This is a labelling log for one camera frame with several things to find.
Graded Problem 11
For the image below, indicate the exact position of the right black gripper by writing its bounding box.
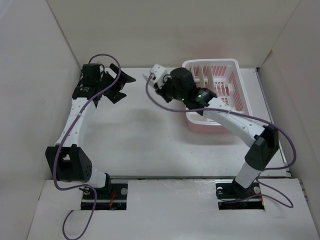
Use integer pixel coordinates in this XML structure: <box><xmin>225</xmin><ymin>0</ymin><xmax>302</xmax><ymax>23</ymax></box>
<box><xmin>154</xmin><ymin>74</ymin><xmax>187</xmax><ymax>103</ymax></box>

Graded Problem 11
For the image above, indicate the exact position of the orange sunburst plate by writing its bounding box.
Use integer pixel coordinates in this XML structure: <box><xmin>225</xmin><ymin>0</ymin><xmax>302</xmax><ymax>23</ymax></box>
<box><xmin>198</xmin><ymin>66</ymin><xmax>206</xmax><ymax>88</ymax></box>
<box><xmin>191</xmin><ymin>68</ymin><xmax>200</xmax><ymax>82</ymax></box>

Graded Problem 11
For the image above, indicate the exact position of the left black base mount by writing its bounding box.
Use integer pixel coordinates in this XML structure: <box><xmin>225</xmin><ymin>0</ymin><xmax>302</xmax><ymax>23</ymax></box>
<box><xmin>80</xmin><ymin>179</ymin><xmax>128</xmax><ymax>211</ymax></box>

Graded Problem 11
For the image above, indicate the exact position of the green red ring plate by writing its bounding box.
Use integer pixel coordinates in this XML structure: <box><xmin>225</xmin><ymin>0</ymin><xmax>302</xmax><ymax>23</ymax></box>
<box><xmin>142</xmin><ymin>74</ymin><xmax>150</xmax><ymax>81</ymax></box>

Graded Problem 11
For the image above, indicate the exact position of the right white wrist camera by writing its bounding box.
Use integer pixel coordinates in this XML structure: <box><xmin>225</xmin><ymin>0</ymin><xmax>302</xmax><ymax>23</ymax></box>
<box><xmin>149</xmin><ymin>63</ymin><xmax>169</xmax><ymax>90</ymax></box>

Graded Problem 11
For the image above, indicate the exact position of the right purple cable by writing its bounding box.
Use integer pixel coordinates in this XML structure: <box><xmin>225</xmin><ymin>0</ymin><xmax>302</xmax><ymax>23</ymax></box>
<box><xmin>145</xmin><ymin>74</ymin><xmax>298</xmax><ymax>209</ymax></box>

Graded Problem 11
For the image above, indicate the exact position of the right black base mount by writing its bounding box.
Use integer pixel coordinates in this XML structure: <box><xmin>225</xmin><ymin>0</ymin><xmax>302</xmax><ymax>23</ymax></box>
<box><xmin>215</xmin><ymin>182</ymin><xmax>265</xmax><ymax>210</ymax></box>

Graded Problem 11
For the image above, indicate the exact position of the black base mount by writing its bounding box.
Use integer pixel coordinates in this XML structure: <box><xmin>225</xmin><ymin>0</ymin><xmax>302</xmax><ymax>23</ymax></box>
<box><xmin>80</xmin><ymin>179</ymin><xmax>128</xmax><ymax>211</ymax></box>
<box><xmin>215</xmin><ymin>182</ymin><xmax>265</xmax><ymax>210</ymax></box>

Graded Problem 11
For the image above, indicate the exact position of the green quatrefoil plate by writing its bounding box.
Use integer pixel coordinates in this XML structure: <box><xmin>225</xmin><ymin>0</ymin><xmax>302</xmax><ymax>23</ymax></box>
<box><xmin>207</xmin><ymin>66</ymin><xmax>216</xmax><ymax>92</ymax></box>

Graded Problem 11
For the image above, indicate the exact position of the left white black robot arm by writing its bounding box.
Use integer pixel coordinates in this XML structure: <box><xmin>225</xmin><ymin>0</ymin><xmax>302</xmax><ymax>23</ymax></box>
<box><xmin>45</xmin><ymin>63</ymin><xmax>136</xmax><ymax>199</ymax></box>

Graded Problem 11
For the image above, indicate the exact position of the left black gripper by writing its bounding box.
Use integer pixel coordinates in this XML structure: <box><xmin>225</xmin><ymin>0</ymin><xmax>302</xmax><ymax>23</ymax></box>
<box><xmin>97</xmin><ymin>64</ymin><xmax>136</xmax><ymax>103</ymax></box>

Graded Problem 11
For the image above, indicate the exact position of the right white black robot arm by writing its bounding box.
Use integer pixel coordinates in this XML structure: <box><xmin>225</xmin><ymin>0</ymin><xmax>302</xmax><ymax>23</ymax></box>
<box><xmin>149</xmin><ymin>64</ymin><xmax>279</xmax><ymax>197</ymax></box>

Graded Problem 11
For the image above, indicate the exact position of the pink white dish rack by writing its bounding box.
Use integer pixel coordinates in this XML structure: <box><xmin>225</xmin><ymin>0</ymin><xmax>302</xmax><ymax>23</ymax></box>
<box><xmin>182</xmin><ymin>58</ymin><xmax>252</xmax><ymax>134</ymax></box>

